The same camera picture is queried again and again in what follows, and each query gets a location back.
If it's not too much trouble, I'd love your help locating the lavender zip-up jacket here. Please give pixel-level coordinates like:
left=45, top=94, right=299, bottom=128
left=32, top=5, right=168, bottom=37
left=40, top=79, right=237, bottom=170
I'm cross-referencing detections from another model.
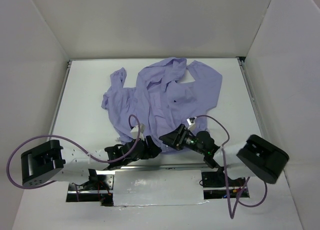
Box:
left=101, top=57, right=223, bottom=155

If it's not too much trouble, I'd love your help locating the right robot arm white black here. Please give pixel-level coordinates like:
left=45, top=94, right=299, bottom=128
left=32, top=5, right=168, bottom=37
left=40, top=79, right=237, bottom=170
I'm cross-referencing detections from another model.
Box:
left=159, top=124, right=290, bottom=186

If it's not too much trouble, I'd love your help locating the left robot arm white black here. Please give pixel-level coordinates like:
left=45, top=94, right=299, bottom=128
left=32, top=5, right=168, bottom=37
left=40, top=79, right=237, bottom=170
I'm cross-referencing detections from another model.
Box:
left=20, top=136, right=162, bottom=190

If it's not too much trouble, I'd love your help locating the silver foil tape panel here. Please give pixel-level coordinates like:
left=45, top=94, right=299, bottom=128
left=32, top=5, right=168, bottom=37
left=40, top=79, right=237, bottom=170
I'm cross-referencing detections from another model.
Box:
left=113, top=170, right=205, bottom=207

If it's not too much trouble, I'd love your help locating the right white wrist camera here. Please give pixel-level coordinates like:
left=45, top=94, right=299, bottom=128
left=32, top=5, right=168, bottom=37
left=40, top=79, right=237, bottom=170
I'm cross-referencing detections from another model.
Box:
left=186, top=117, right=197, bottom=131

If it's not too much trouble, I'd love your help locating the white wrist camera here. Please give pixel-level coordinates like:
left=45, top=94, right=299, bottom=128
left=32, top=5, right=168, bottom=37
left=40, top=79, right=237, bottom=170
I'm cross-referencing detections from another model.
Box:
left=186, top=117, right=197, bottom=131
left=130, top=124, right=145, bottom=139

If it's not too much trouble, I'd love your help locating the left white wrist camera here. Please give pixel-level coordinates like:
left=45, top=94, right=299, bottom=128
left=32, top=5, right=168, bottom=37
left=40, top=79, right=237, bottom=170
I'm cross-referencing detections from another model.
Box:
left=130, top=124, right=145, bottom=139

